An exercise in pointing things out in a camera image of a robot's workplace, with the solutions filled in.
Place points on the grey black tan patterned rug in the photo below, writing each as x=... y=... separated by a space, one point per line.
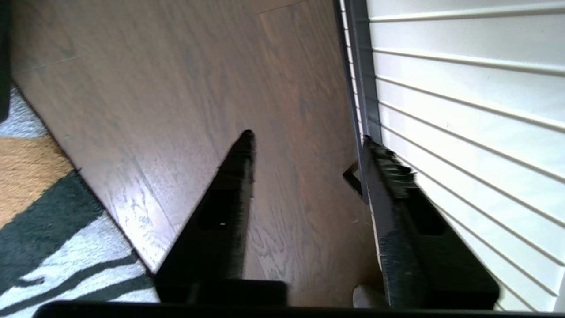
x=44 y=221

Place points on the grey fuzzy slipper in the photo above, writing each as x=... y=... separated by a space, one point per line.
x=366 y=297

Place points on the cream drawer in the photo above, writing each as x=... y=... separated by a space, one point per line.
x=476 y=97

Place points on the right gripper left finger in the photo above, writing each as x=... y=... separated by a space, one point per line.
x=216 y=238

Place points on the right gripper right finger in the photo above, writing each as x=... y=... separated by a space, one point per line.
x=423 y=265

